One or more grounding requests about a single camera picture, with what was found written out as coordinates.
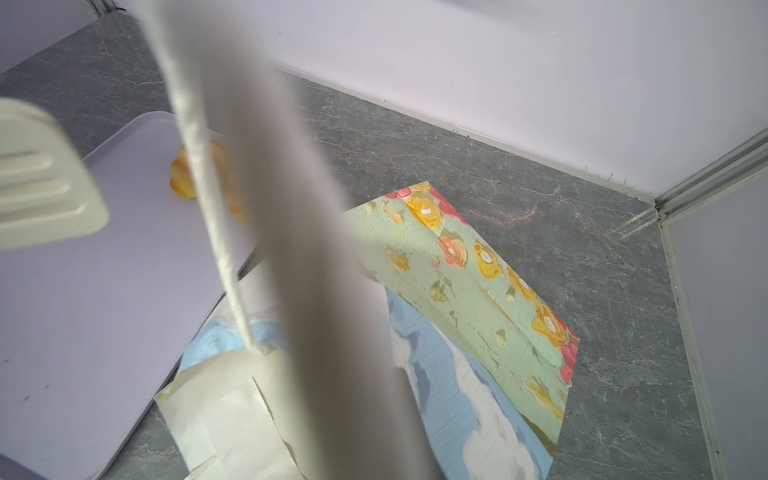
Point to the yellow twisted bread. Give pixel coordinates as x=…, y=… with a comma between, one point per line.
x=182, y=184

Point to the white kitchen tongs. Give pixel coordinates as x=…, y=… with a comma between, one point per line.
x=47, y=191

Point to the lavender tray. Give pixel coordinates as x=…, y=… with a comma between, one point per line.
x=92, y=327

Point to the aluminium frame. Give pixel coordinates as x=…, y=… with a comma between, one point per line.
x=713, y=227

